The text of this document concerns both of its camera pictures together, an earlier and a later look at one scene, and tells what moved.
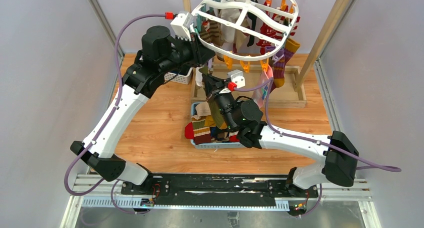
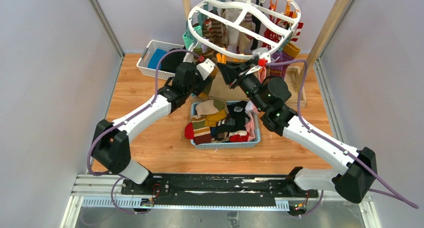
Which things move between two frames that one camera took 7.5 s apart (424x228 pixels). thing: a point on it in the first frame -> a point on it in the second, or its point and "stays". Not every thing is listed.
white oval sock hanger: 241,24 stays
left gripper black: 201,54 -> 202,84
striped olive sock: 201,133 stays
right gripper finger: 212,84 -> 230,71
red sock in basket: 189,131 stays
